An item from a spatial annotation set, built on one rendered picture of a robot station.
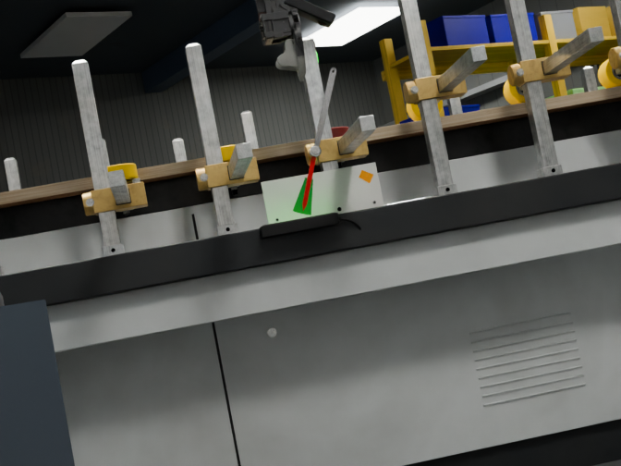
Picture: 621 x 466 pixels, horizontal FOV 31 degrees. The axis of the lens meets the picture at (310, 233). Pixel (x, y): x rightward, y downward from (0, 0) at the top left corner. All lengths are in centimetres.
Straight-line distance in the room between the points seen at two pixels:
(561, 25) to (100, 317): 769
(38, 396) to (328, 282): 93
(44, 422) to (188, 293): 79
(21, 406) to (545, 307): 148
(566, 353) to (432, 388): 35
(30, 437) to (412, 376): 122
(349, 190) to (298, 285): 24
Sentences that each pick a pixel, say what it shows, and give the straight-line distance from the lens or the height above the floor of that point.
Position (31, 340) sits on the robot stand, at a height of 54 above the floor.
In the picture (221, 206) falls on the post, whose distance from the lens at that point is 248.
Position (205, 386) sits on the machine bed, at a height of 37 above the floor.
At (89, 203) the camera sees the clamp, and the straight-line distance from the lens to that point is 247.
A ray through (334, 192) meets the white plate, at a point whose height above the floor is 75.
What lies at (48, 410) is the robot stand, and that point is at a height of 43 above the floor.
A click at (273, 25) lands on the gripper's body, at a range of 246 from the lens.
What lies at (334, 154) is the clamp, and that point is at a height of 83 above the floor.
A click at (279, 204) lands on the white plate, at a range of 248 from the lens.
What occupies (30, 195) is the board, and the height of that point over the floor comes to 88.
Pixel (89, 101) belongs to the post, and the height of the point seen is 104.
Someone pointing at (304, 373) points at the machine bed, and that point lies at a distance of 270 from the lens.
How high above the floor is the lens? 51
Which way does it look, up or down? 4 degrees up
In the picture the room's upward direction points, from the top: 11 degrees counter-clockwise
